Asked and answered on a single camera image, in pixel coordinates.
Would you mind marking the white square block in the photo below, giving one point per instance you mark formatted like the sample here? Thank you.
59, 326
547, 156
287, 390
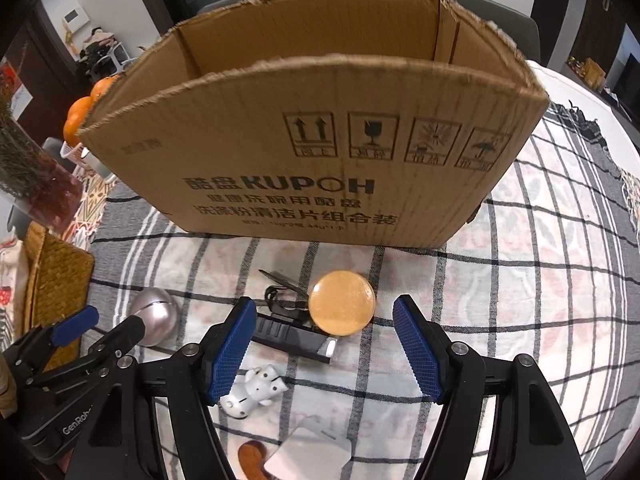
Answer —
310, 452

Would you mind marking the amber translucent round disc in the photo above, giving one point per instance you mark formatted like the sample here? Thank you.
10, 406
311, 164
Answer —
341, 303

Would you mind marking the cardboard box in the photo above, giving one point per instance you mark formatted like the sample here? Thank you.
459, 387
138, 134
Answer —
300, 160

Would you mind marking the white spotted dog figurine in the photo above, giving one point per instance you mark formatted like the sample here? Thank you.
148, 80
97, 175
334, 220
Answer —
260, 385

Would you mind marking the cluttered white rack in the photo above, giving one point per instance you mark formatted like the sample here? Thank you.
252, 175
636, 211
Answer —
102, 52

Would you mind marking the red wall poster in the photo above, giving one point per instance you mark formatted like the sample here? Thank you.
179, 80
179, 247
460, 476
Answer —
10, 90

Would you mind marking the gold gift bags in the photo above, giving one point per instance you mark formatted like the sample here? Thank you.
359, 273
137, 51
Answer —
592, 72

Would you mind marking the white plastic basket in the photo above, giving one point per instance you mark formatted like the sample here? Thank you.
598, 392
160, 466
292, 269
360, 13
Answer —
75, 152

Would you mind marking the glass vase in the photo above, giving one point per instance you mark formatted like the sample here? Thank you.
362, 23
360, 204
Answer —
55, 185

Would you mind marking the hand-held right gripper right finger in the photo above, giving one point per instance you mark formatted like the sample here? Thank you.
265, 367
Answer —
417, 355

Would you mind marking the brown cork mat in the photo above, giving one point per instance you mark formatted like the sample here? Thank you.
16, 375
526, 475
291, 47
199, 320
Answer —
55, 275

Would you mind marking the wood panel cabinet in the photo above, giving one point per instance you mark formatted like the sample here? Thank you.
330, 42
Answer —
597, 30

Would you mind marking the brown wooden piece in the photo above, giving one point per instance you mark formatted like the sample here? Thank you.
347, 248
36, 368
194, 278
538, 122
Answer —
250, 460

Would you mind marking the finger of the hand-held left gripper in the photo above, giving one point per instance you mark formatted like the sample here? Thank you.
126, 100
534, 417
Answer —
75, 324
127, 332

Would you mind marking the dark wooden door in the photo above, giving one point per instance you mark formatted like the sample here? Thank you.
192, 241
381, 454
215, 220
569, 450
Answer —
45, 75
552, 10

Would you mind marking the silver egg-shaped object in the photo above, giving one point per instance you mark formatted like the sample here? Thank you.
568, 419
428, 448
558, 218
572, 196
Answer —
156, 312

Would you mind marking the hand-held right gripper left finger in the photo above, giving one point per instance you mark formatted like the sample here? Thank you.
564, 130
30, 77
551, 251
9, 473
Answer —
230, 355

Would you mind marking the striped grey white cloth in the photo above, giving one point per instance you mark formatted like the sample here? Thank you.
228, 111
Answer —
500, 310

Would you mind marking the dried purple flowers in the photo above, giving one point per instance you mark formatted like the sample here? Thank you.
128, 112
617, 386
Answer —
15, 155

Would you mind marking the black folding knife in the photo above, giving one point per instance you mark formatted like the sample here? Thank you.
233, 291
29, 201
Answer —
290, 337

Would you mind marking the black television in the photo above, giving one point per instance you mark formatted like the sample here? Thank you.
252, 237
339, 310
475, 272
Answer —
631, 80

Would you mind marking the pile of oranges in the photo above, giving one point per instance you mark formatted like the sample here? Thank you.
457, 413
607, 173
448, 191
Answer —
80, 110

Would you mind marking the white wall intercom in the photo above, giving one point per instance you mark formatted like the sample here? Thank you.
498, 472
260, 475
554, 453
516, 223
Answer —
75, 17

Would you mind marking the black metal clip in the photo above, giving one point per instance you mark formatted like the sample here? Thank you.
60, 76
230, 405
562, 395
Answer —
280, 297

